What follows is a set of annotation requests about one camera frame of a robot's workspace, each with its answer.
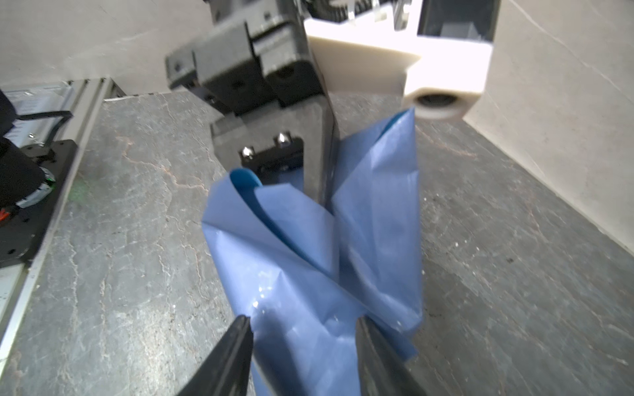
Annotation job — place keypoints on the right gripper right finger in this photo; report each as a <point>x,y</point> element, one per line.
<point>380,370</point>

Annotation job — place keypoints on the aluminium mounting rail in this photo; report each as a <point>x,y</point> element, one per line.
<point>48,112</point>

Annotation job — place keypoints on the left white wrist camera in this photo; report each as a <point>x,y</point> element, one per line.
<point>435,55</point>

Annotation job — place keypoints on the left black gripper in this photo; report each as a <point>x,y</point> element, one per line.
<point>257,55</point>

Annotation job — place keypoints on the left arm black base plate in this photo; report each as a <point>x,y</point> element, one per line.
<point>32,179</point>

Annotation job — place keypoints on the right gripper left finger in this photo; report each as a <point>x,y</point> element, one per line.
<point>226,370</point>

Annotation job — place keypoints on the light blue wrapping paper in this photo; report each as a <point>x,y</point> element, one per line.
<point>304,273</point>

